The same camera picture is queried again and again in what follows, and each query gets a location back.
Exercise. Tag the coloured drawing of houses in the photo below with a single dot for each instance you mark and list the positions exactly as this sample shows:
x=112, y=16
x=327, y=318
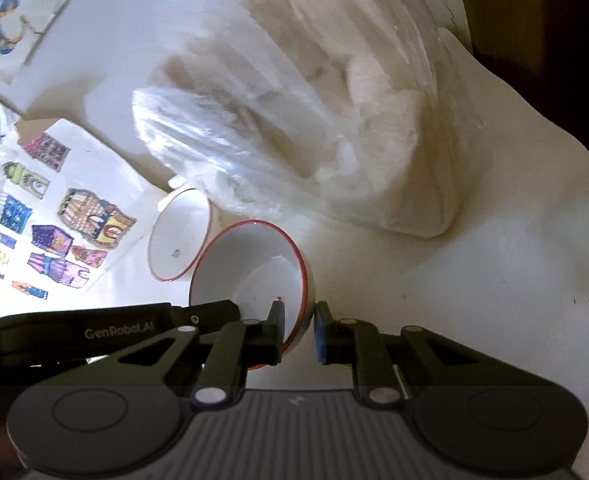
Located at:
x=49, y=220

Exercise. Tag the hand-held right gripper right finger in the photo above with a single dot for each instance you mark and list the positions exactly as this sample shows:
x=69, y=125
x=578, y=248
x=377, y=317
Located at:
x=320, y=335

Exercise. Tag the clear plastic bag white contents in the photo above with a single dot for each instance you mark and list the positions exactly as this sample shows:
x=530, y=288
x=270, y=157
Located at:
x=324, y=110

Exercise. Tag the brown wooden frame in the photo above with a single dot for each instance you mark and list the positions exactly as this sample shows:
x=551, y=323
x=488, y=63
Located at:
x=499, y=0

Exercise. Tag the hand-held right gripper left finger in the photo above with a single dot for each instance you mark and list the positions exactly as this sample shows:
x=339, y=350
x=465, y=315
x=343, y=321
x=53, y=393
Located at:
x=277, y=322

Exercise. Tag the white red-rimmed ceramic bowl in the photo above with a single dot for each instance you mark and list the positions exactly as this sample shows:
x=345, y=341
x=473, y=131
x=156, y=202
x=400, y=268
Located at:
x=179, y=240
x=254, y=265

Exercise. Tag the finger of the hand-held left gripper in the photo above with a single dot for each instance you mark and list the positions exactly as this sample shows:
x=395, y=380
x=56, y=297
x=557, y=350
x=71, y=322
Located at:
x=209, y=312

